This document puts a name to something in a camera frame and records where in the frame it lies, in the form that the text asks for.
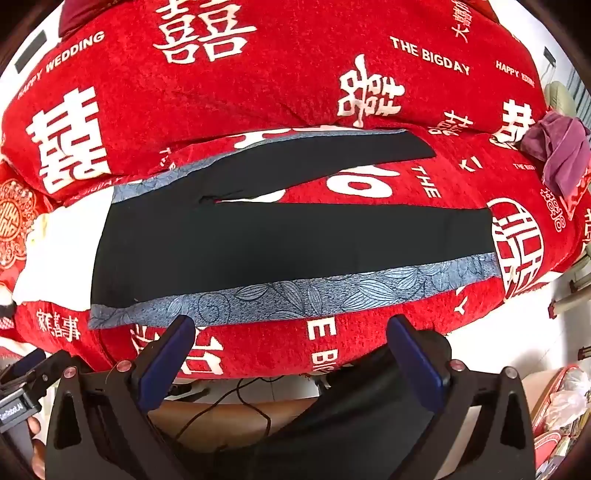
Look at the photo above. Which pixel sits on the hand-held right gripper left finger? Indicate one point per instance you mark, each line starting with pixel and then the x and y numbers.
pixel 167 362

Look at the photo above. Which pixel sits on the red printed blanket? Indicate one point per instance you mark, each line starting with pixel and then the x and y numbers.
pixel 231 101

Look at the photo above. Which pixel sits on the purple cloth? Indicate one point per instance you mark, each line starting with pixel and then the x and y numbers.
pixel 563 147

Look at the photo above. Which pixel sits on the brown stool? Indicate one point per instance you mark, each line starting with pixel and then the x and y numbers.
pixel 217 420

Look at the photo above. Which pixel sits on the black pants with blue trim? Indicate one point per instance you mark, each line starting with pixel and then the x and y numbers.
pixel 277 240

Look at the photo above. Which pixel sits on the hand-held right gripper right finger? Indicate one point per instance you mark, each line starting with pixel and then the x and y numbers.
pixel 415 364

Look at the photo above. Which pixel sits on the beige chair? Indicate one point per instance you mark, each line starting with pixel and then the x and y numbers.
pixel 561 99

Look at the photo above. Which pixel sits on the wooden rack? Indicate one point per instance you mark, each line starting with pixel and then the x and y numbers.
pixel 570 302

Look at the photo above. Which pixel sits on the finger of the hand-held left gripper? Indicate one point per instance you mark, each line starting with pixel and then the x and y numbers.
pixel 51 367
pixel 25 362

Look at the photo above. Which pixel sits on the dark red pillow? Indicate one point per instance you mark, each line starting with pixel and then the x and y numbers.
pixel 92 14

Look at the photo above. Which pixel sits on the red patterned bag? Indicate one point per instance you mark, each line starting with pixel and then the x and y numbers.
pixel 558 415

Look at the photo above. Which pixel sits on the person's left hand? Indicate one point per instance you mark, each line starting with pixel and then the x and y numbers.
pixel 36 438

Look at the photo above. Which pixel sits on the red embroidered pillow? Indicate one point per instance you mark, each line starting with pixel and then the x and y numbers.
pixel 14 217

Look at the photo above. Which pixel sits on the white sheet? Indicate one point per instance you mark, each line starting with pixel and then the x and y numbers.
pixel 60 249

